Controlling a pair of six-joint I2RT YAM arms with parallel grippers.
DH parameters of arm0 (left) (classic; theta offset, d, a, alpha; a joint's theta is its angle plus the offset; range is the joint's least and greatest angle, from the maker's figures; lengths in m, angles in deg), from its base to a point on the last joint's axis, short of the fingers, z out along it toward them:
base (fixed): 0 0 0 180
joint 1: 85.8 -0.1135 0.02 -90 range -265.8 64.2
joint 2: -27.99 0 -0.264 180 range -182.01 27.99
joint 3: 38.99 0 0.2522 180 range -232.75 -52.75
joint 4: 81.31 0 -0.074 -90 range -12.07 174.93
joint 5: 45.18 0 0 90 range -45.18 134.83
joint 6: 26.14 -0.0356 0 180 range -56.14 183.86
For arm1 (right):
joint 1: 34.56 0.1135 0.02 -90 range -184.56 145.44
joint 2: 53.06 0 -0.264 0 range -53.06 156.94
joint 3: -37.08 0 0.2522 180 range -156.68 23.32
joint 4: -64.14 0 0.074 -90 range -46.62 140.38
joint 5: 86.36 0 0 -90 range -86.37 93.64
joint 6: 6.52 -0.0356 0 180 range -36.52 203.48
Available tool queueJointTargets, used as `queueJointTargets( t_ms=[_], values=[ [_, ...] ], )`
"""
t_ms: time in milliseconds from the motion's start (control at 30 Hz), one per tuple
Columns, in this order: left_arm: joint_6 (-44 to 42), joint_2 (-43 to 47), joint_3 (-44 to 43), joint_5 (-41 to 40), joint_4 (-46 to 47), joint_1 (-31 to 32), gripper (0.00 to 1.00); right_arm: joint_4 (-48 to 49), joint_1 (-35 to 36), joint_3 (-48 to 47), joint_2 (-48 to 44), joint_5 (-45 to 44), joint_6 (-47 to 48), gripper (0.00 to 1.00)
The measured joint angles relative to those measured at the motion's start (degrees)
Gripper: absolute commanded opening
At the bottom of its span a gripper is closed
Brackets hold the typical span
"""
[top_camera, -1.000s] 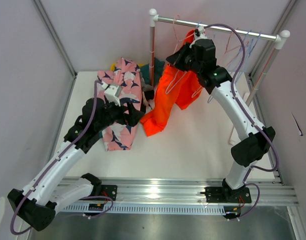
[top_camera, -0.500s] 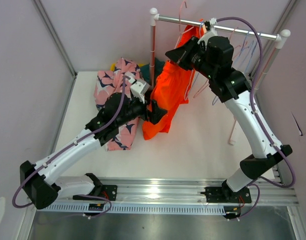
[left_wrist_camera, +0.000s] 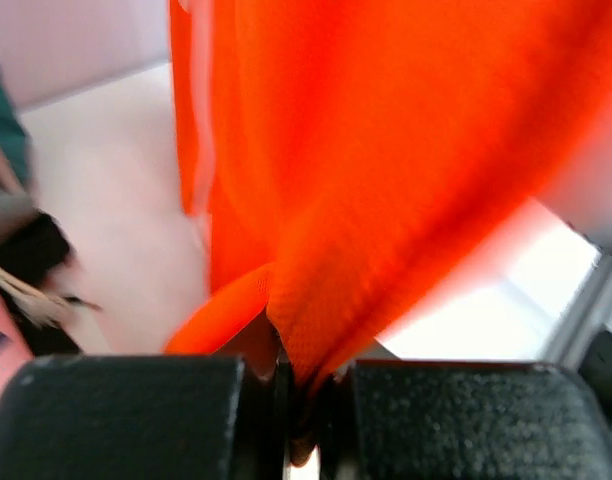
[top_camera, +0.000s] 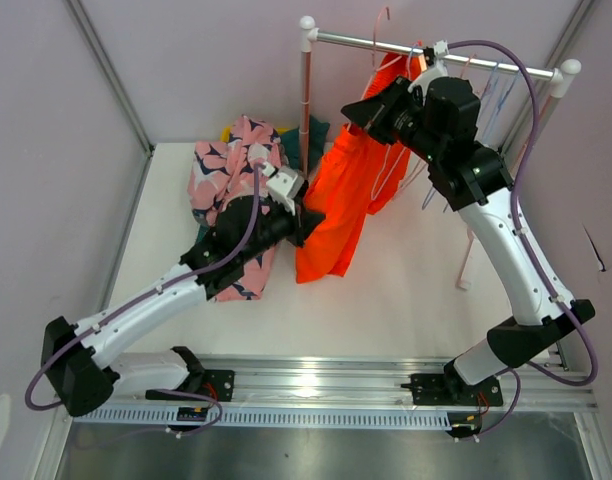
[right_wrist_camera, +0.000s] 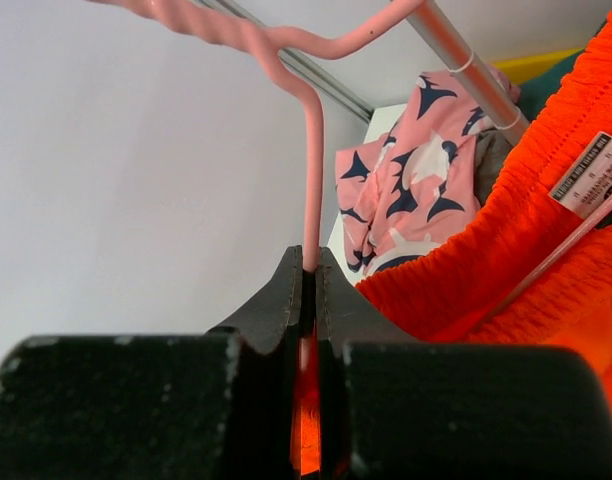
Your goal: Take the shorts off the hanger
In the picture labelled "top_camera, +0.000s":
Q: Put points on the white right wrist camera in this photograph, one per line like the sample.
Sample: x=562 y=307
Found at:
x=435 y=66

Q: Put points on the orange shorts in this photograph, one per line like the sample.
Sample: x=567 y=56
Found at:
x=356 y=178

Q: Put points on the pink patterned shorts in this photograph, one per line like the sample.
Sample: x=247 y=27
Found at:
x=222 y=172

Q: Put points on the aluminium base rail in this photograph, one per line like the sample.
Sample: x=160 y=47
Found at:
x=371 y=383

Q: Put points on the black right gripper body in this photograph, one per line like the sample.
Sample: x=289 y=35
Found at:
x=403 y=116

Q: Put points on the silver clothes rack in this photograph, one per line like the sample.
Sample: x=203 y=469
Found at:
x=406 y=60

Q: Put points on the grey slotted cable duct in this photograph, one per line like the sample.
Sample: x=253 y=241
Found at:
x=234 y=416

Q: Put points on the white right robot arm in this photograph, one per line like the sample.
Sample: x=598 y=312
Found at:
x=438 y=123

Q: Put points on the yellow plastic tray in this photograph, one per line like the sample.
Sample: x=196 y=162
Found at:
x=226 y=135

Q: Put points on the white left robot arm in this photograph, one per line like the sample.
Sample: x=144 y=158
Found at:
x=86 y=362

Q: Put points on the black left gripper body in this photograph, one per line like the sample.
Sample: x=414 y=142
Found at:
x=278 y=225

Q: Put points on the pink hanger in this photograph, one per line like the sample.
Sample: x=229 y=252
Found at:
x=419 y=165
x=383 y=13

